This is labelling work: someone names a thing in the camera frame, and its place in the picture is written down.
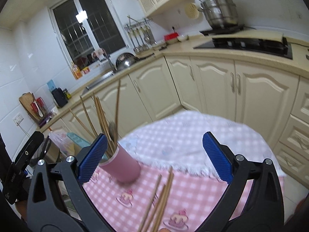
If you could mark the wooden chopstick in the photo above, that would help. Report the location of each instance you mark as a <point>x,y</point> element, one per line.
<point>150,203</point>
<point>91,115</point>
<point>156,209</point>
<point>160,214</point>

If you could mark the steel wok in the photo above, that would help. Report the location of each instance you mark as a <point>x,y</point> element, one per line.
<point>126,60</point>

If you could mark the cream lower cabinets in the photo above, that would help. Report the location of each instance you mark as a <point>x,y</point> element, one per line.
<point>272,102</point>

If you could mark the pink checkered tablecloth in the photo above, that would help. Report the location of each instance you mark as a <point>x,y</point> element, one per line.
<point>175,141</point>

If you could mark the pink utensil cup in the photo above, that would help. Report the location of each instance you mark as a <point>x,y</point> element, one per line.
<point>122,166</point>

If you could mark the steel steamer pot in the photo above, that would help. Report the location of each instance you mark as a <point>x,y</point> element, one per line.
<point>220,14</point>

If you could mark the white bowl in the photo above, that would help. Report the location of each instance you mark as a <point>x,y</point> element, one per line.
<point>182,38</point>

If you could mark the black knife block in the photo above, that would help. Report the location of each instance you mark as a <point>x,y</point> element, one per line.
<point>59,97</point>

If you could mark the kitchen window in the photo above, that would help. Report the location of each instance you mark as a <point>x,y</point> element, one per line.
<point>88,30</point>

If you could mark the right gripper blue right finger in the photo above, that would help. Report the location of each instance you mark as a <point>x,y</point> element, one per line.
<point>216,155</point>

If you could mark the round bamboo trivet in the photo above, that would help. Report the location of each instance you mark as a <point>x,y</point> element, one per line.
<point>192,11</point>

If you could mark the steel faucet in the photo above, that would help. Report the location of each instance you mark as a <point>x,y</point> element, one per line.
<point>107,57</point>

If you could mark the orange bottle on windowsill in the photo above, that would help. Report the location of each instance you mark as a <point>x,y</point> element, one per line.
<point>76,71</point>

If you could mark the light blue tray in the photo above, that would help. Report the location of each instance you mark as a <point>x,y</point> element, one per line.
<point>78,140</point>

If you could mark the steel sink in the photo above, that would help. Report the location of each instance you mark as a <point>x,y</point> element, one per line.
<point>98,81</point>

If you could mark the black gas stove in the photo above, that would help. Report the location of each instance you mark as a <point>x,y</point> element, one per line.
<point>248,39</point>

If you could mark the red container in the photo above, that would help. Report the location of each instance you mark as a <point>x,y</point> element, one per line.
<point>171,36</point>

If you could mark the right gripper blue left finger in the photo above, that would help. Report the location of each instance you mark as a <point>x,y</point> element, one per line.
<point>89,158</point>

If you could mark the black spork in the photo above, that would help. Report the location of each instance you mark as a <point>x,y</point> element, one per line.
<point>112,128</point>

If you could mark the wooden cutting board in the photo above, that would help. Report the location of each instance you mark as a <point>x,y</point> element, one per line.
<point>26,100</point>

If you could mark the hanging utensil rack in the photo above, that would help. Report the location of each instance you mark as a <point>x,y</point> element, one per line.
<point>140,34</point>

